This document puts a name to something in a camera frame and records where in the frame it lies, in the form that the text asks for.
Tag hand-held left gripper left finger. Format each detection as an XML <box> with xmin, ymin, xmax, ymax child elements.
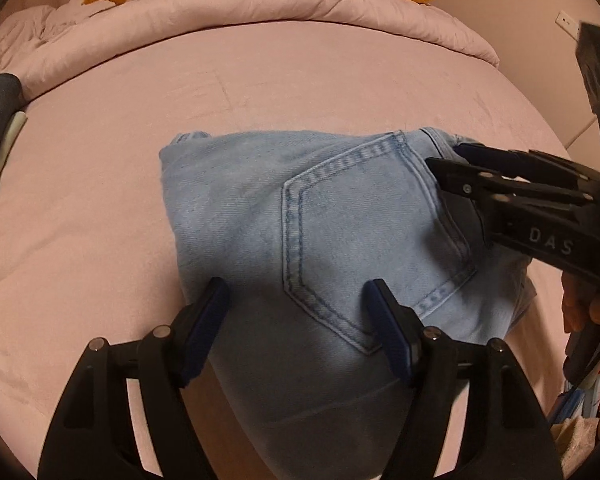
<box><xmin>37</xmin><ymin>276</ymin><xmax>231</xmax><ymax>480</ymax></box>

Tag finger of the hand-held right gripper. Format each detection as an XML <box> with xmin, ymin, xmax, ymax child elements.
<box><xmin>425</xmin><ymin>156</ymin><xmax>597</xmax><ymax>208</ymax></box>
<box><xmin>454</xmin><ymin>142</ymin><xmax>600</xmax><ymax>183</ymax></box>

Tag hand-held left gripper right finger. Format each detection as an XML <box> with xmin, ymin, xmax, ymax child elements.
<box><xmin>362</xmin><ymin>278</ymin><xmax>564</xmax><ymax>480</ymax></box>

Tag light blue denim pants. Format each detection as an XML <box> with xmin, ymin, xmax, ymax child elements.
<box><xmin>159</xmin><ymin>126</ymin><xmax>538</xmax><ymax>480</ymax></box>

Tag person's right hand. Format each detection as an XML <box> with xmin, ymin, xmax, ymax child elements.
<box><xmin>561</xmin><ymin>272</ymin><xmax>600</xmax><ymax>335</ymax></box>

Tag blue printed packet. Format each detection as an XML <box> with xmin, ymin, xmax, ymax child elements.
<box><xmin>554</xmin><ymin>360</ymin><xmax>600</xmax><ymax>423</ymax></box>

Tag beige fluffy cloth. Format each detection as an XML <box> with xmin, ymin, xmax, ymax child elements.
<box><xmin>549</xmin><ymin>416</ymin><xmax>600</xmax><ymax>467</ymax></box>

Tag pink duvet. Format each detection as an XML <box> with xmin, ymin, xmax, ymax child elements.
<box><xmin>0</xmin><ymin>0</ymin><xmax>501</xmax><ymax>103</ymax></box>

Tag folded light green cloth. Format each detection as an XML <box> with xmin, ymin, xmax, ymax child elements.
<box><xmin>0</xmin><ymin>111</ymin><xmax>28</xmax><ymax>219</ymax></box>

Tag white wall outlet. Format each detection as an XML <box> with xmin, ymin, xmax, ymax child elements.
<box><xmin>556</xmin><ymin>9</ymin><xmax>582</xmax><ymax>39</ymax></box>

